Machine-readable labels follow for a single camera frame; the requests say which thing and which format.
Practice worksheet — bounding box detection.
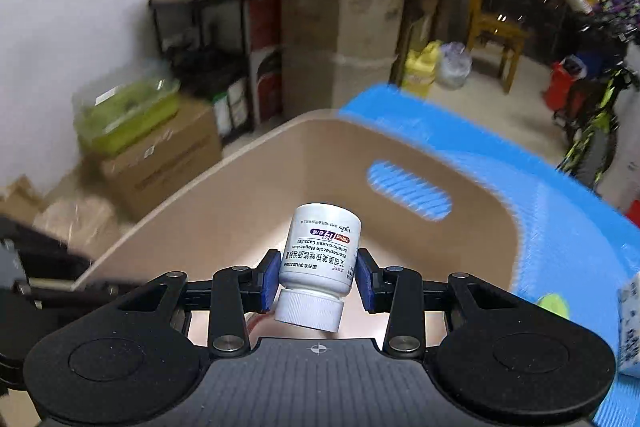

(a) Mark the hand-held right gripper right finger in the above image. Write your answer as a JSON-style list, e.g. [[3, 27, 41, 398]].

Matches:
[[356, 248, 531, 353]]

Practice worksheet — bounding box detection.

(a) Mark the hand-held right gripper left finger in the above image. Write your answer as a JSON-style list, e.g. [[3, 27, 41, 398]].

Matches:
[[102, 249, 281, 355]]

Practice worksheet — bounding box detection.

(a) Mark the white medicine bottle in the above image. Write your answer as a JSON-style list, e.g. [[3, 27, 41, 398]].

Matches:
[[274, 203, 361, 334]]

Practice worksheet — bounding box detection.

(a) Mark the beige plastic bin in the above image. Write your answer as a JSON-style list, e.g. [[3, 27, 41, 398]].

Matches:
[[75, 108, 521, 343]]

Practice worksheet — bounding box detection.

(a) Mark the green round tin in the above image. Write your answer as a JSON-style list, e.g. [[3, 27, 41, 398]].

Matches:
[[537, 292, 571, 320]]

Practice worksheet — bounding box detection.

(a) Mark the clear bag of wood chips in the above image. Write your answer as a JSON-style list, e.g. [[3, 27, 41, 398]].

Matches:
[[32, 199, 121, 258]]

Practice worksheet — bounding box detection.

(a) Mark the printed brown cardboard box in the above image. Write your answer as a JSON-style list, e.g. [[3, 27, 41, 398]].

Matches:
[[97, 99, 223, 220]]

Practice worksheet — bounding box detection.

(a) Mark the green clear-lid plastic container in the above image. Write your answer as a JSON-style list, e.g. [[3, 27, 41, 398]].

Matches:
[[72, 64, 182, 158]]

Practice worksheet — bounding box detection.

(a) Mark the blue ruled mat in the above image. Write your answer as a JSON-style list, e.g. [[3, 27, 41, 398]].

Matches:
[[339, 83, 640, 427]]

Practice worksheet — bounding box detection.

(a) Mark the red white appliance box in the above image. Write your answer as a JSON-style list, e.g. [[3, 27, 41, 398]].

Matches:
[[250, 49, 283, 122]]

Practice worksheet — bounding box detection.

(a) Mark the film-wrapped cardboard box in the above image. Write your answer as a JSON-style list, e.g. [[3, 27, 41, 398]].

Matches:
[[280, 52, 396, 118]]

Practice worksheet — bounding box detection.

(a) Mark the yellow plastic jug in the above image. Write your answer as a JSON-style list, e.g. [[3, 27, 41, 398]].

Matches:
[[402, 42, 443, 95]]

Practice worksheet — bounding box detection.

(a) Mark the black metal rack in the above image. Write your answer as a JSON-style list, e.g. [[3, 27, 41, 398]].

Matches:
[[147, 0, 261, 142]]

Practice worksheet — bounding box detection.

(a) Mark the clear plastic bag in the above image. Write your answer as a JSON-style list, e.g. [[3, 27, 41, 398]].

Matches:
[[437, 42, 473, 90]]

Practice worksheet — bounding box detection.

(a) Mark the large printed cardboard box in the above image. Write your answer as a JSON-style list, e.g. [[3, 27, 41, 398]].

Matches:
[[282, 0, 408, 58]]

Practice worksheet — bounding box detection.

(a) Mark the white blue tissue pack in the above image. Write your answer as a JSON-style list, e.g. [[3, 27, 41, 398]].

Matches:
[[617, 272, 640, 375]]

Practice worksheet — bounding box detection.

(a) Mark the green black bicycle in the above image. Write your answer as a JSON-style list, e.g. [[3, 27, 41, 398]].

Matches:
[[555, 67, 640, 192]]

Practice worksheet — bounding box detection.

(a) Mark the wooden chair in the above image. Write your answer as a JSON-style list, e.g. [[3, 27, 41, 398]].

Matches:
[[467, 0, 528, 92]]

